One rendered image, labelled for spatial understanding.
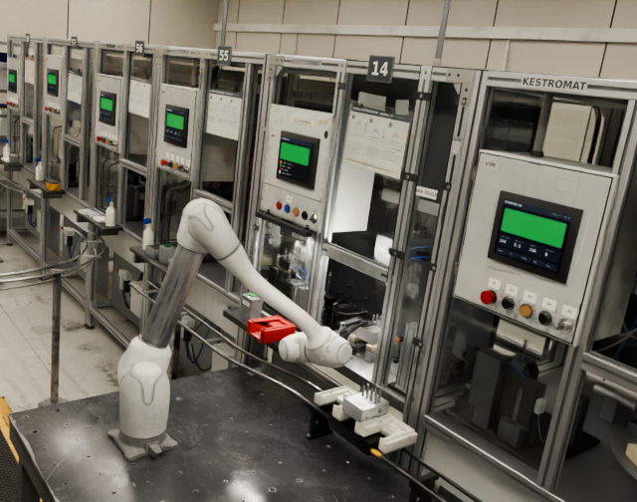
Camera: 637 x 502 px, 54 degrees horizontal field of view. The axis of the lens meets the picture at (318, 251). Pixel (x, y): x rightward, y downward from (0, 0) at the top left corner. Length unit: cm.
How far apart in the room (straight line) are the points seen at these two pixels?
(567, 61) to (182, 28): 607
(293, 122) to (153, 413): 124
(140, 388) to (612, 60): 470
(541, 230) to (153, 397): 131
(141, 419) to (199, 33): 862
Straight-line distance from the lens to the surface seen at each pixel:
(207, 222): 205
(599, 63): 589
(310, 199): 251
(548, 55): 614
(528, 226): 182
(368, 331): 250
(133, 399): 218
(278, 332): 257
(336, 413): 221
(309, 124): 253
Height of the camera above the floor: 192
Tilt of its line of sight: 14 degrees down
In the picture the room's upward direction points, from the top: 7 degrees clockwise
